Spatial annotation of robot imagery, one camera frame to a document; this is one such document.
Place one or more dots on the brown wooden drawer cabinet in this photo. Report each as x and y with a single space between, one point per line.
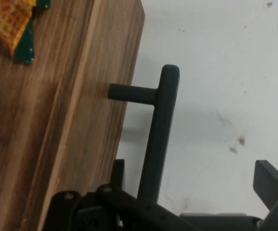
33 120

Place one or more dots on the yellow green snack bag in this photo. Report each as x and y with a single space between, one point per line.
6 26

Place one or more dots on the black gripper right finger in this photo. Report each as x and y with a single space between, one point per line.
273 190

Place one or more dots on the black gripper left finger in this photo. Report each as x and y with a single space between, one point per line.
119 207

